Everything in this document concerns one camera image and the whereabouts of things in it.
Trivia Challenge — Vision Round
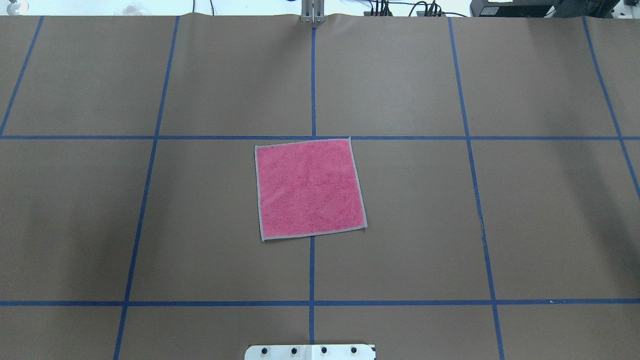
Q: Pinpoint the white mounting plate with bolts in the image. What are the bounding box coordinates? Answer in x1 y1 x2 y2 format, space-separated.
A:
244 344 377 360

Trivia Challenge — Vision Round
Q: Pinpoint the black box device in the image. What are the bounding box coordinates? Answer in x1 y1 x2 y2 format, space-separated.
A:
469 0 555 18

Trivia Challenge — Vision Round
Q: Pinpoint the aluminium frame post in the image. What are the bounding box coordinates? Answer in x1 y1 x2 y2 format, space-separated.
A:
300 0 326 25

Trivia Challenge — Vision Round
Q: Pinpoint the pink towel with white edge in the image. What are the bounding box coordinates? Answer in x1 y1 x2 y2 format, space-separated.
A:
254 137 368 242

